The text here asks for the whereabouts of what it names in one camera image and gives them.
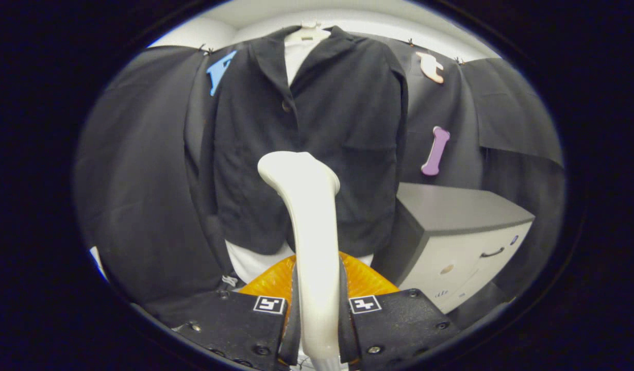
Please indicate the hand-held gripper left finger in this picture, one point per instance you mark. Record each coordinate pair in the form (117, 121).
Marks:
(234, 330)

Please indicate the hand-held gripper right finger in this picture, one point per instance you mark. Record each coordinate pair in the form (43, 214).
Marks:
(399, 327)

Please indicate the white garment steamer wand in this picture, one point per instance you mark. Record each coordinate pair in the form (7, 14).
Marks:
(314, 232)

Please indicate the black blazer jacket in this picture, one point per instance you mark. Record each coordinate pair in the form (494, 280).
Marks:
(348, 129)

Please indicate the white plastic clip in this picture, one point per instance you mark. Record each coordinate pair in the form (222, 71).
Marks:
(229, 281)

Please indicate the white mannequin torso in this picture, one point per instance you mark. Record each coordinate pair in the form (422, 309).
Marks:
(255, 263)

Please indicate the grey top white cabinet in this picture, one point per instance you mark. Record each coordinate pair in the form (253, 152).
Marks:
(451, 206)

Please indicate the black backdrop cloth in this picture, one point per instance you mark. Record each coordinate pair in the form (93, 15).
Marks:
(142, 180)

